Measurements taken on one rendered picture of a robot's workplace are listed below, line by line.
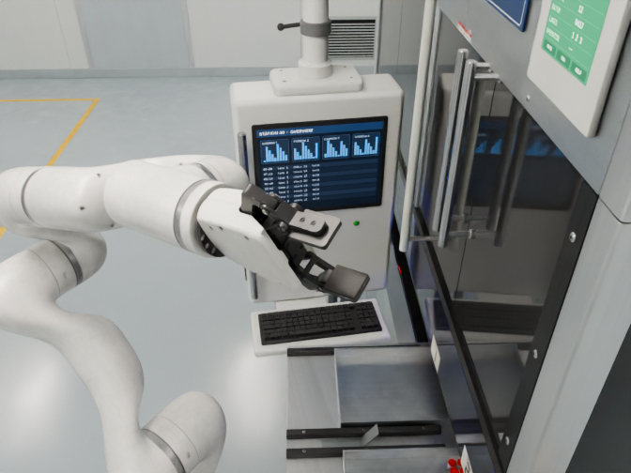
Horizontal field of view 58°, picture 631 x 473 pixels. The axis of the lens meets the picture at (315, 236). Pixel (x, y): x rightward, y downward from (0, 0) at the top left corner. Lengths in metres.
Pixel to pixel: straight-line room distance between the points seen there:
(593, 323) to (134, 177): 0.59
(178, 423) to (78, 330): 0.25
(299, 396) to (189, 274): 1.97
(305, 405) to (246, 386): 1.23
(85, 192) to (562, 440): 0.77
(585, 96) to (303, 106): 1.01
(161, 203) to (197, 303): 2.66
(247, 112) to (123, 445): 0.95
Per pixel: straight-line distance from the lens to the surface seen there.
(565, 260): 0.85
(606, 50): 0.74
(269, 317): 1.93
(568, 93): 0.81
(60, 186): 0.81
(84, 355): 1.06
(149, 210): 0.65
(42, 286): 1.04
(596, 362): 0.87
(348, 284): 0.57
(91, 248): 1.07
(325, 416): 1.60
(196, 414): 1.12
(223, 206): 0.56
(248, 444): 2.63
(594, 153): 0.77
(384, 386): 1.67
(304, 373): 1.69
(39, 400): 3.04
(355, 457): 1.52
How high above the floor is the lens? 2.15
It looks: 35 degrees down
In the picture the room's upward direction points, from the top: straight up
